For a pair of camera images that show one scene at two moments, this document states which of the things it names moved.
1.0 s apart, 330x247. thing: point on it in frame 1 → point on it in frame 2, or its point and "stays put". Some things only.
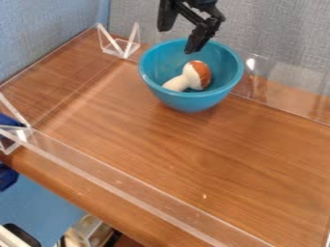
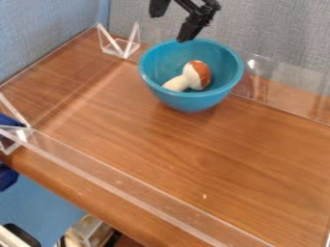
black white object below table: (14, 236) stays put
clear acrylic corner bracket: (119, 46) stays put
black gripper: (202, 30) → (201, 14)
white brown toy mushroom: (195, 77) stays put
